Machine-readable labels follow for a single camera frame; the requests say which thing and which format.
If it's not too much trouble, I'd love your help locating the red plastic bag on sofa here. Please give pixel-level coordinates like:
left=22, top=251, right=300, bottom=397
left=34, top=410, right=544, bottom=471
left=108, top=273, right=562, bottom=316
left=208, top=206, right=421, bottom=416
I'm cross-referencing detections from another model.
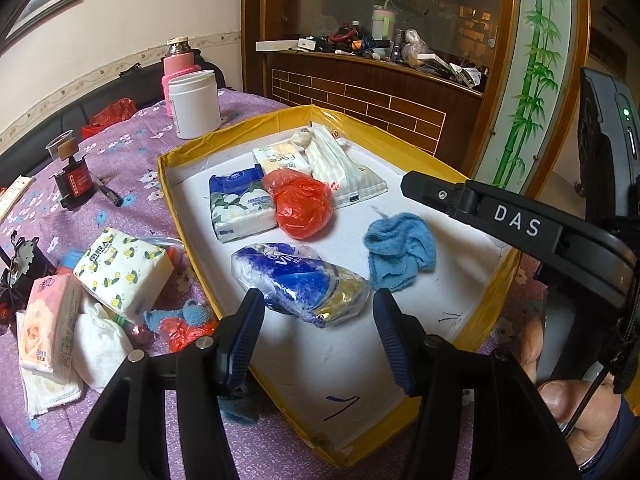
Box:
left=81, top=97, right=137, bottom=140

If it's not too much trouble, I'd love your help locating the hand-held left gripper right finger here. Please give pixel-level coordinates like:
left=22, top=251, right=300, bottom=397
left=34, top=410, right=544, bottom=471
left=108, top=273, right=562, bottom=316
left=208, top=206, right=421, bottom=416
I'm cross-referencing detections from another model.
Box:
left=372, top=287, right=583, bottom=480

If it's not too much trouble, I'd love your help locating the blue terry cloth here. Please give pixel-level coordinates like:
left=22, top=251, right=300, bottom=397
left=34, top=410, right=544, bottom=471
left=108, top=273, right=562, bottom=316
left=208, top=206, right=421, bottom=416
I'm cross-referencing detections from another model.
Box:
left=362, top=212, right=436, bottom=292

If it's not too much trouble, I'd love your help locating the white jug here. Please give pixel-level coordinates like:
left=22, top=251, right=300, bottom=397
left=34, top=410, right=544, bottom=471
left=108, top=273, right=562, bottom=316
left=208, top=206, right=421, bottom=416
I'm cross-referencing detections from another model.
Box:
left=371, top=4, right=396, bottom=41

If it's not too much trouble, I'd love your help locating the small crumpled red bag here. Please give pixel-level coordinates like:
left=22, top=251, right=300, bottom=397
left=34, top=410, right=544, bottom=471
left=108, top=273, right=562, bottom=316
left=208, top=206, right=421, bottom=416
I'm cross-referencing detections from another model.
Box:
left=160, top=317, right=218, bottom=353

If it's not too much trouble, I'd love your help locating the clear plastic cup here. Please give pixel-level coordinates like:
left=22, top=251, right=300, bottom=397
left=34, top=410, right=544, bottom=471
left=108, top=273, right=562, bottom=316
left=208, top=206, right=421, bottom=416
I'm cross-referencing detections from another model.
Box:
left=46, top=130, right=76, bottom=161

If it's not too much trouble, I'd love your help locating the blue plush cloth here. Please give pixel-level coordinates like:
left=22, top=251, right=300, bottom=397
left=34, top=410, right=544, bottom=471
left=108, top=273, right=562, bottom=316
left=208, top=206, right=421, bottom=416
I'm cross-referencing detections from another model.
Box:
left=144, top=301, right=211, bottom=333

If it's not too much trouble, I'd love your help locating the pink tissue pack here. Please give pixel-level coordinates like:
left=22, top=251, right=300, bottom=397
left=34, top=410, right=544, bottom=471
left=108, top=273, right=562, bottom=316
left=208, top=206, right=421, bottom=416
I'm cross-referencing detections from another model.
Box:
left=19, top=275, right=83, bottom=375

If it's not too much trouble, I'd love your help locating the black bottle with wooden cap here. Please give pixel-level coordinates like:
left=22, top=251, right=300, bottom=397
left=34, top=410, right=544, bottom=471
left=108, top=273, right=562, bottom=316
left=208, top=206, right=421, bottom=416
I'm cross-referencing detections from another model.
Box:
left=52, top=132, right=95, bottom=211

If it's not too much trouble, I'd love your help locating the person's right hand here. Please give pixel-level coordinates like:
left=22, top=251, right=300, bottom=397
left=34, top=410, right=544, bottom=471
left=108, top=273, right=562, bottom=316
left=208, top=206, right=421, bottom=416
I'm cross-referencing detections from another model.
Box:
left=517, top=312, right=626, bottom=468

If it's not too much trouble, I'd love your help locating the bamboo painted glass panel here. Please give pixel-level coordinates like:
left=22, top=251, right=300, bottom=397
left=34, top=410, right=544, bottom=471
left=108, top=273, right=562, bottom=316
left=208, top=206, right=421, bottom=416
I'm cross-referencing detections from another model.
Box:
left=472, top=0, right=576, bottom=196

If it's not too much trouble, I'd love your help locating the black electric motor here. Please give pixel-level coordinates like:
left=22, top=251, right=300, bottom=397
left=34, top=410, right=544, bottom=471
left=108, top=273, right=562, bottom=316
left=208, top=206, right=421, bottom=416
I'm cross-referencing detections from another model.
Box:
left=0, top=235, right=43, bottom=311

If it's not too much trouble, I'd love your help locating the striped tissue pack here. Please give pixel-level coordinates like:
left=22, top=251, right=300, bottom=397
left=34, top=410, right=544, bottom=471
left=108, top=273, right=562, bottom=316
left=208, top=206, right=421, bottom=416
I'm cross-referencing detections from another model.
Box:
left=305, top=125, right=388, bottom=209

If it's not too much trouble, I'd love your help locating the lemon print tissue pack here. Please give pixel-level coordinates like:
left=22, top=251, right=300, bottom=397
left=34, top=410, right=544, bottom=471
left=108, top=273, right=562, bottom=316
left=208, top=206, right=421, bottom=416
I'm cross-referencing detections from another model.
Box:
left=73, top=226, right=175, bottom=325

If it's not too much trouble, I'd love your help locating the blue white plastic bag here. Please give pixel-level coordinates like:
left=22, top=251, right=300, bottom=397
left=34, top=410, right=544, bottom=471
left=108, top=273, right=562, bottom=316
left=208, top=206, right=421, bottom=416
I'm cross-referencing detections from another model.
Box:
left=231, top=242, right=371, bottom=328

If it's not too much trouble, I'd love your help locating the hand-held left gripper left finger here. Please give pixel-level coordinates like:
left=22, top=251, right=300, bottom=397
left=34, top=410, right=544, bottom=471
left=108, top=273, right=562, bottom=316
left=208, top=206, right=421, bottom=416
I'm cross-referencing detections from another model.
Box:
left=57, top=287, right=266, bottom=480

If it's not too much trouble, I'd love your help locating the yellow cardboard box tray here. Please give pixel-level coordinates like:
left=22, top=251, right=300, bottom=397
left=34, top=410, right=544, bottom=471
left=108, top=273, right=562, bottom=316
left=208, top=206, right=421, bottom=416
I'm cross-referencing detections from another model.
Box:
left=157, top=104, right=523, bottom=468

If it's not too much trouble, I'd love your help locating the blue white tissue pack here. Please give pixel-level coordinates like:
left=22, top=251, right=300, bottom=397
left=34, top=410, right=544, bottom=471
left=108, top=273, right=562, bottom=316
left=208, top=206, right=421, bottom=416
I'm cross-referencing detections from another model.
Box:
left=208, top=167, right=278, bottom=243

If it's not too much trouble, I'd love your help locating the cream paper booklet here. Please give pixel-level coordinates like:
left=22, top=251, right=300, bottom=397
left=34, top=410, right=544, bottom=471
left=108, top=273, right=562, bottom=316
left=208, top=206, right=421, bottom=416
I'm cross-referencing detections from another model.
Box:
left=0, top=175, right=33, bottom=223

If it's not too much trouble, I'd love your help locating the black leather sofa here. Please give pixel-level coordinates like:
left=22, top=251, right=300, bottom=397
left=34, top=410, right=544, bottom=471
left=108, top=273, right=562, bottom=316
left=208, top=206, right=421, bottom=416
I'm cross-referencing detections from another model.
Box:
left=0, top=52, right=228, bottom=176

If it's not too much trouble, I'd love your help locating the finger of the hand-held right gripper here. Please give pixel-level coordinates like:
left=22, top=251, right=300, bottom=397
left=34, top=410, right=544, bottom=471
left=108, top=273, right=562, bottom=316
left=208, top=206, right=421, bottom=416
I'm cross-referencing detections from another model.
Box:
left=401, top=170, right=479, bottom=222

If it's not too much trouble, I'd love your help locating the red plastic bag ball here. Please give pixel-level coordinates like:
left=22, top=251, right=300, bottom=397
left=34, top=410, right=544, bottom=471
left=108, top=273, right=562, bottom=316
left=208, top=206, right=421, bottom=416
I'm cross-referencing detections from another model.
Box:
left=263, top=169, right=335, bottom=241

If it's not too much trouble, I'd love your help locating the pink knit-sleeved bottle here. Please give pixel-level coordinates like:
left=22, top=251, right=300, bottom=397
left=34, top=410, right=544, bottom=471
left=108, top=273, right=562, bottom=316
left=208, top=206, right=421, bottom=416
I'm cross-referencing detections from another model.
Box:
left=161, top=36, right=202, bottom=137

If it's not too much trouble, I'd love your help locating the black marker pen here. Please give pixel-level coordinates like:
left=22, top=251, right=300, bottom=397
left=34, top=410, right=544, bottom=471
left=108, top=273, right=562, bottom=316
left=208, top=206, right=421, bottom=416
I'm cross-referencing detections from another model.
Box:
left=95, top=175, right=123, bottom=207

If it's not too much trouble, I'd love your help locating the brown wooden cabinet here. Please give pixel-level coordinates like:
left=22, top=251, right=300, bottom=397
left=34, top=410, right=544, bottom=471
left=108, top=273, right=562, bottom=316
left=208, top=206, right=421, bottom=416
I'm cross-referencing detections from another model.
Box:
left=241, top=0, right=591, bottom=196

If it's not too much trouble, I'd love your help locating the white floral towel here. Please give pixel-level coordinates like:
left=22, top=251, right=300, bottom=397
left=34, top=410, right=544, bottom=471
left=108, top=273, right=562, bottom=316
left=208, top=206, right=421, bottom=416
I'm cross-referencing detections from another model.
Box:
left=16, top=310, right=85, bottom=420

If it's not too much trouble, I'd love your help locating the white plastic jar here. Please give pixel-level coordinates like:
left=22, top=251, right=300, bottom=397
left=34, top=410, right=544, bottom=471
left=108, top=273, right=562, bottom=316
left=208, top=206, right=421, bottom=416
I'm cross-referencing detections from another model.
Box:
left=167, top=70, right=223, bottom=140

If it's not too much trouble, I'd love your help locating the white flat box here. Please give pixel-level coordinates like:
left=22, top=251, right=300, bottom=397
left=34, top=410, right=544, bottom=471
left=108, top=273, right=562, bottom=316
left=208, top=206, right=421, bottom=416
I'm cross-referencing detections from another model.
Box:
left=255, top=37, right=321, bottom=53

